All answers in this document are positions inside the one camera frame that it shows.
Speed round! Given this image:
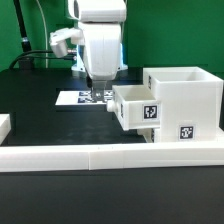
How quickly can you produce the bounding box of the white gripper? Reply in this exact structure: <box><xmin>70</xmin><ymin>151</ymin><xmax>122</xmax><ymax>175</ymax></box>
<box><xmin>80</xmin><ymin>23</ymin><xmax>121</xmax><ymax>100</ymax></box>

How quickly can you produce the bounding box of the white drawer cabinet box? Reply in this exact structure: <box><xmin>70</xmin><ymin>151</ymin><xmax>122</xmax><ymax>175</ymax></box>
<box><xmin>143</xmin><ymin>67</ymin><xmax>223</xmax><ymax>143</ymax></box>

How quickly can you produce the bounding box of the fiducial marker sheet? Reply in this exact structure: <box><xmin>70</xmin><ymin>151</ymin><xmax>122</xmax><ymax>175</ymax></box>
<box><xmin>55</xmin><ymin>90</ymin><xmax>113</xmax><ymax>106</ymax></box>

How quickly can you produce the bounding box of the black cable with connector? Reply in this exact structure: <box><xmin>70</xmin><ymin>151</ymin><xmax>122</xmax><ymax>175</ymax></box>
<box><xmin>9</xmin><ymin>48</ymin><xmax>78</xmax><ymax>70</ymax></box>

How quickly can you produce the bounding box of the white thin cable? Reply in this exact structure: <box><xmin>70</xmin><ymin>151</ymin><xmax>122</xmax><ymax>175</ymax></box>
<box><xmin>35</xmin><ymin>0</ymin><xmax>49</xmax><ymax>69</ymax></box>

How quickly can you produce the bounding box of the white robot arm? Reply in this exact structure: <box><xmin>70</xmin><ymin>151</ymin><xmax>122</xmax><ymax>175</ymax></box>
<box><xmin>67</xmin><ymin>0</ymin><xmax>126</xmax><ymax>102</ymax></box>

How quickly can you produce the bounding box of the white drawer with knob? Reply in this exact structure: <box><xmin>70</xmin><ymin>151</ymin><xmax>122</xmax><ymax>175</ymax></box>
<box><xmin>137</xmin><ymin>128</ymin><xmax>154</xmax><ymax>143</ymax></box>

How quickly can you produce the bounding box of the black pole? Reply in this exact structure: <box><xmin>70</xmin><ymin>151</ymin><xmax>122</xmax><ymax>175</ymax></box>
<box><xmin>13</xmin><ymin>0</ymin><xmax>31</xmax><ymax>52</ymax></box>

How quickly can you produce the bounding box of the white boundary frame wall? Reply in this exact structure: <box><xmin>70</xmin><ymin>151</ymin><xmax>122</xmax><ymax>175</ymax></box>
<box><xmin>0</xmin><ymin>114</ymin><xmax>224</xmax><ymax>172</ymax></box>

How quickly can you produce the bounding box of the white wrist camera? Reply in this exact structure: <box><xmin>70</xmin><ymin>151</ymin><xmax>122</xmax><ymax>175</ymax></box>
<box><xmin>49</xmin><ymin>28</ymin><xmax>81</xmax><ymax>58</ymax></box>

